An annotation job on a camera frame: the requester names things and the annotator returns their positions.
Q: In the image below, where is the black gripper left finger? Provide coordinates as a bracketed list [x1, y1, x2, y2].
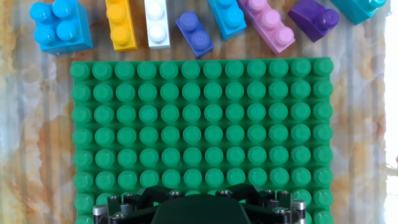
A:
[92, 185, 183, 224]

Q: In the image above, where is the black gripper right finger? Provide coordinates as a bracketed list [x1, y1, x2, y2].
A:
[216, 183, 307, 224]

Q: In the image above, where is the white four-stud block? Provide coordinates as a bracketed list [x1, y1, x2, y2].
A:
[144, 0, 171, 50]

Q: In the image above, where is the marble pattern plastic mat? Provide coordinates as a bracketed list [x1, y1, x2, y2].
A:
[0, 0, 389, 224]

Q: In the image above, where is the green studded baseplate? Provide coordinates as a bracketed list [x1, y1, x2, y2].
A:
[69, 57, 335, 224]

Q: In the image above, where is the orange-yellow four-stud block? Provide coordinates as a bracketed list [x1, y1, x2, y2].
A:
[104, 0, 138, 53]

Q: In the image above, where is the pink four-stud block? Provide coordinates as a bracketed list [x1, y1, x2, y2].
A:
[236, 0, 295, 56]

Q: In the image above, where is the indigo two-stud block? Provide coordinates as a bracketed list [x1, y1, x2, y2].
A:
[175, 11, 215, 59]

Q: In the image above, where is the blue two-by-two block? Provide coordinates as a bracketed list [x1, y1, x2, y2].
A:
[29, 0, 93, 56]

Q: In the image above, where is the purple stepped block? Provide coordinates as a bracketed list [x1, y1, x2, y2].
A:
[287, 0, 340, 43]

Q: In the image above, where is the blue three-stud block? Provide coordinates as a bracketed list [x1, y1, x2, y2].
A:
[207, 0, 247, 42]

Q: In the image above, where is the teal four-stud block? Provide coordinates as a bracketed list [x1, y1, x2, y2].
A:
[329, 0, 387, 26]

